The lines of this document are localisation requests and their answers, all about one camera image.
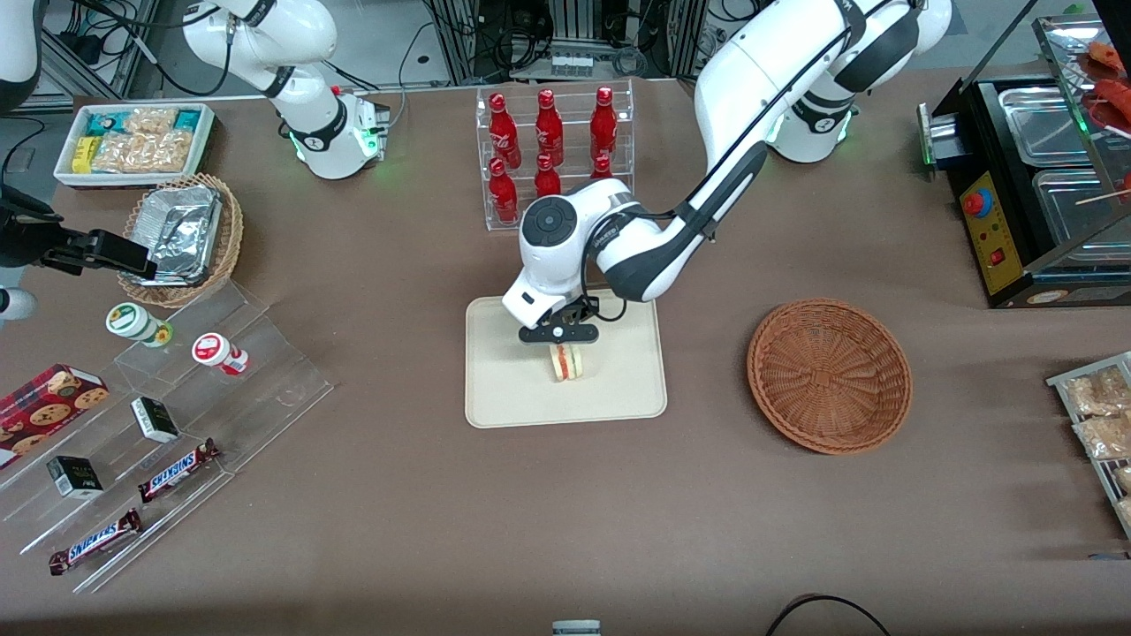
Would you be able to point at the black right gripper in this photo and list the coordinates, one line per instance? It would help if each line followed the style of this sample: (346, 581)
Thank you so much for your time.
(26, 242)

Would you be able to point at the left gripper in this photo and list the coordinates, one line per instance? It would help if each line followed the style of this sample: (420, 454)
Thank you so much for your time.
(579, 312)

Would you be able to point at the triangular sandwich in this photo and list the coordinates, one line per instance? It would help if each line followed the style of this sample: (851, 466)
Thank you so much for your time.
(567, 364)

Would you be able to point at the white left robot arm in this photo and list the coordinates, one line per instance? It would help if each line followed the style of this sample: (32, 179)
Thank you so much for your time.
(751, 71)

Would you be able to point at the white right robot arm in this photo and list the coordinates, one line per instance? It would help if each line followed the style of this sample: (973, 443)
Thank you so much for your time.
(300, 79)

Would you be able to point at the beige plastic tray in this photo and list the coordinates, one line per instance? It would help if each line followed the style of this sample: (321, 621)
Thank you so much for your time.
(512, 389)

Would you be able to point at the light tan wicker basket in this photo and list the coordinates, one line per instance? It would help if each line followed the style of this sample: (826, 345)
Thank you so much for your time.
(231, 238)

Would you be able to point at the brown wicker basket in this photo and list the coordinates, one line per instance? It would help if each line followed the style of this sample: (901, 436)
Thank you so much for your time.
(831, 375)

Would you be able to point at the green lid yogurt cup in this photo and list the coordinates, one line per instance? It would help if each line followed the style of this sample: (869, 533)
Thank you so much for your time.
(131, 321)

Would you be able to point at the silver foil container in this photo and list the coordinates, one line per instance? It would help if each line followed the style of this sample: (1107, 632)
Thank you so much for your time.
(181, 230)

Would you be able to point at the yellow snack packet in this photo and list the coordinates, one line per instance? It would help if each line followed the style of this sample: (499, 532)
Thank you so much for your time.
(83, 155)

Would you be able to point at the red cola bottle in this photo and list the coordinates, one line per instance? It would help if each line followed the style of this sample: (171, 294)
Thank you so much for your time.
(504, 194)
(504, 128)
(547, 179)
(603, 124)
(602, 168)
(549, 128)

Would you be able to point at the large clear cracker bag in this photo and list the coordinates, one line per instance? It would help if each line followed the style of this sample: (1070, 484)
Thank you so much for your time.
(141, 152)

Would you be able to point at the teal snack packet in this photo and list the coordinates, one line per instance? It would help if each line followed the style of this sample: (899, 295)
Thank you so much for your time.
(187, 119)
(102, 123)

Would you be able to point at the small clear cracker bag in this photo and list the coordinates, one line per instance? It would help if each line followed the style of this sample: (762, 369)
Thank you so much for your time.
(150, 120)

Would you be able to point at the red lid yogurt cup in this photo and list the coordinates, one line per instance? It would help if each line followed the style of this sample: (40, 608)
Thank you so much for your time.
(212, 350)

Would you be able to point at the white rectangular snack bin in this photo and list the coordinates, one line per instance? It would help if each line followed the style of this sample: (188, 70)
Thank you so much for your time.
(203, 141)

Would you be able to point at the red cookie box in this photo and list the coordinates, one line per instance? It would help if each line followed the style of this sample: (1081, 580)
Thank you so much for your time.
(44, 406)

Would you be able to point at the small black carton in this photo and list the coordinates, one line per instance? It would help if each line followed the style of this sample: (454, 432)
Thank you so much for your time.
(75, 477)
(155, 420)

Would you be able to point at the clear acrylic step display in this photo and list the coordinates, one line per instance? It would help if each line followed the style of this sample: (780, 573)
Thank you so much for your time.
(265, 371)

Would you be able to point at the clear acrylic bottle rack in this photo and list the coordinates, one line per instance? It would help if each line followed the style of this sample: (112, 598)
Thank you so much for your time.
(570, 97)

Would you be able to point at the Snickers chocolate bar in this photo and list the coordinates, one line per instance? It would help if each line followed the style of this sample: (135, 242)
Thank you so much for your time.
(177, 472)
(95, 541)

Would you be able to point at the white power strip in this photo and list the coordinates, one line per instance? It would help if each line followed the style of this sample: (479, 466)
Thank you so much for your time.
(571, 64)

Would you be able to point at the grey device edge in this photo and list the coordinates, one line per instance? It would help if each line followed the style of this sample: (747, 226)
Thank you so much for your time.
(576, 628)

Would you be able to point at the red emergency stop button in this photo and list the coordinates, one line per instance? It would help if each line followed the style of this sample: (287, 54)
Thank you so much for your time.
(975, 203)

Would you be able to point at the black hot food case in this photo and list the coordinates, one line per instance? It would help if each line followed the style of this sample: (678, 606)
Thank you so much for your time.
(998, 234)

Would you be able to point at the steel food pan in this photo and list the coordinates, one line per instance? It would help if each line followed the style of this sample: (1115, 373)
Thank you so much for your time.
(1043, 124)
(1074, 208)

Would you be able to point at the clear bag of snacks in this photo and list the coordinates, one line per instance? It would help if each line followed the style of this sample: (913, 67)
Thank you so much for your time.
(1100, 393)
(1104, 435)
(1126, 511)
(1124, 479)

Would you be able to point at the red sausage skewers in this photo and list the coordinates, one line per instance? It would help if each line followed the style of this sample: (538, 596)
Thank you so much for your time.
(1115, 93)

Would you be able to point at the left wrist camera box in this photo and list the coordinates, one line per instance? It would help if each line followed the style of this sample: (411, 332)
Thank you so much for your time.
(558, 333)

